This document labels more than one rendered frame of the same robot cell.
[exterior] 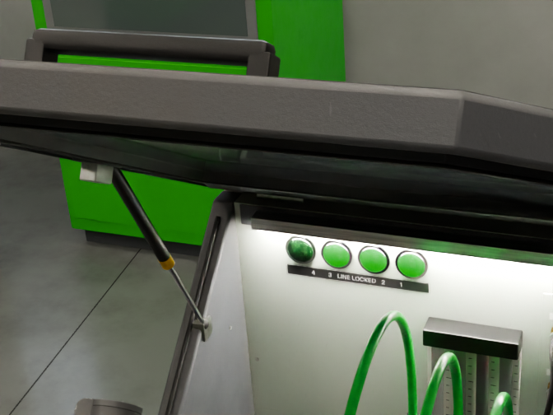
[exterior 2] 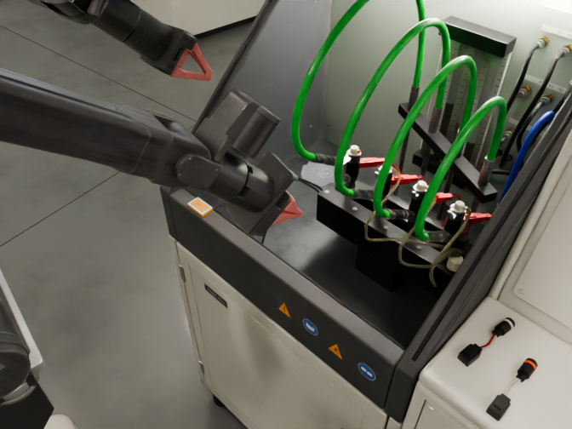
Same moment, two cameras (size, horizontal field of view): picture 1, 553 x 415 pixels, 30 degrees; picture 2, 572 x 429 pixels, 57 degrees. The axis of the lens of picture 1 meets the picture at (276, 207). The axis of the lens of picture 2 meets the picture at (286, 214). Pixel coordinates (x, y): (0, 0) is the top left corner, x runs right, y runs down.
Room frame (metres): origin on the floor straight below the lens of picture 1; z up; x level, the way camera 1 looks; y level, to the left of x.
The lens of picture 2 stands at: (0.23, -0.28, 1.74)
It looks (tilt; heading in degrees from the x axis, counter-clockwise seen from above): 44 degrees down; 20
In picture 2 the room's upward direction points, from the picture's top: straight up
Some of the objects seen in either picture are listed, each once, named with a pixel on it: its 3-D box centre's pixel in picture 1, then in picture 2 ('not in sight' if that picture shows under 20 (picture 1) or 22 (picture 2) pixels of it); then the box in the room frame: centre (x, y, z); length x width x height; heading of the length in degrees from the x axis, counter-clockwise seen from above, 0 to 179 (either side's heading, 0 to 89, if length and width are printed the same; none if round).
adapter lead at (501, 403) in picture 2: not in sight; (513, 386); (0.73, -0.46, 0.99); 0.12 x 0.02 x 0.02; 155
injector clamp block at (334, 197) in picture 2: not in sight; (390, 244); (1.04, -0.21, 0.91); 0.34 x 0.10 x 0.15; 66
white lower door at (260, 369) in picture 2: not in sight; (270, 391); (0.86, 0.00, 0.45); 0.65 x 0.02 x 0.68; 66
